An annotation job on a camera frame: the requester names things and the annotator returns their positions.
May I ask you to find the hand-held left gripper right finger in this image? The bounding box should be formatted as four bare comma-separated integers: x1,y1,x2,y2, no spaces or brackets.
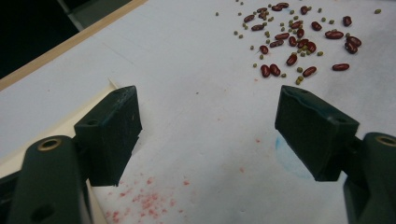
275,85,361,182

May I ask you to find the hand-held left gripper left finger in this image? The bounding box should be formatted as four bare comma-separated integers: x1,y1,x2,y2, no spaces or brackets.
74,85,144,188

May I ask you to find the group of red green beans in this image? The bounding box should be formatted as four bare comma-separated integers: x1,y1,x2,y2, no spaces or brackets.
214,0,382,87

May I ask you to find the wooden table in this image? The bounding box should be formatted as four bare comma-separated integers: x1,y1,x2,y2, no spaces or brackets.
0,0,149,91

